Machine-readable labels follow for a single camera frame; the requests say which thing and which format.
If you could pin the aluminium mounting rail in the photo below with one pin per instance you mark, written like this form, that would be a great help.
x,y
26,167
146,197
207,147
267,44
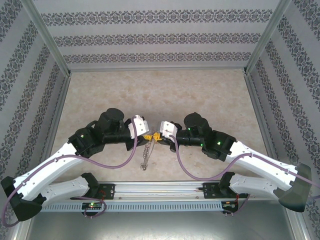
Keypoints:
x,y
160,191

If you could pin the grey metal shelf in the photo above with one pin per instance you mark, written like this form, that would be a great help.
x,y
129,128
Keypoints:
x,y
160,225

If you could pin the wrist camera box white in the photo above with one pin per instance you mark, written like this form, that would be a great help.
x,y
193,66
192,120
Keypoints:
x,y
138,125
167,128

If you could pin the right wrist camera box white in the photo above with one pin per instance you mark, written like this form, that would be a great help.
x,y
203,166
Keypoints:
x,y
167,128

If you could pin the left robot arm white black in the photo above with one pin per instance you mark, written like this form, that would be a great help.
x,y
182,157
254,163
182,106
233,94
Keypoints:
x,y
42,172

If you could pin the aluminium frame post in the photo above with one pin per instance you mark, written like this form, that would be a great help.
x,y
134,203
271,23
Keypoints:
x,y
47,40
267,35

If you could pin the small circuit board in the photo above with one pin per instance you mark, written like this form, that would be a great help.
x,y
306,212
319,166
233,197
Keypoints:
x,y
92,205
228,204

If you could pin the aluminium table edge rail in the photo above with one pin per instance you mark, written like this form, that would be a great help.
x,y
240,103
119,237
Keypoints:
x,y
58,110
260,110

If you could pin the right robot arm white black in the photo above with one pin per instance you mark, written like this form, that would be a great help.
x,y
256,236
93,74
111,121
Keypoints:
x,y
260,162

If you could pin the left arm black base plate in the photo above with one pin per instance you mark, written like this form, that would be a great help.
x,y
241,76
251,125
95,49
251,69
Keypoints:
x,y
110,191

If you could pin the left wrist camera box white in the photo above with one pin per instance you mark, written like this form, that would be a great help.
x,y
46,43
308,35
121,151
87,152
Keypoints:
x,y
138,125

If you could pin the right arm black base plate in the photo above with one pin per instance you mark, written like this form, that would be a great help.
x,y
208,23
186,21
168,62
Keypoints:
x,y
208,191

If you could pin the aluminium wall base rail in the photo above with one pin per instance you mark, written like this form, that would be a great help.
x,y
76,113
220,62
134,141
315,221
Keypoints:
x,y
157,69

